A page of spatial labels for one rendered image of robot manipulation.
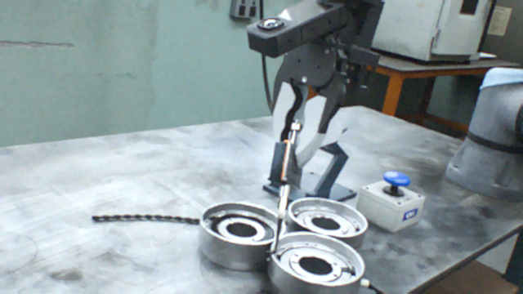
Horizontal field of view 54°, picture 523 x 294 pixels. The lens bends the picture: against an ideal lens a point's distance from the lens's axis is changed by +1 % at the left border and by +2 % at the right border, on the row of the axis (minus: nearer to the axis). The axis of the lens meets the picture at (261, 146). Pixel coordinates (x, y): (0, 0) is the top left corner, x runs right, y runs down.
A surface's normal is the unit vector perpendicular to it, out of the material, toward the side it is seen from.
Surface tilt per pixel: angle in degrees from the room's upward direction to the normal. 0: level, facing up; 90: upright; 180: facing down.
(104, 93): 90
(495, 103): 88
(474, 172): 72
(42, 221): 0
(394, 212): 90
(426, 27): 90
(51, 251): 0
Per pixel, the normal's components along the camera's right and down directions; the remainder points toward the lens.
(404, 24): -0.70, 0.14
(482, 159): -0.62, -0.15
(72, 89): 0.68, 0.33
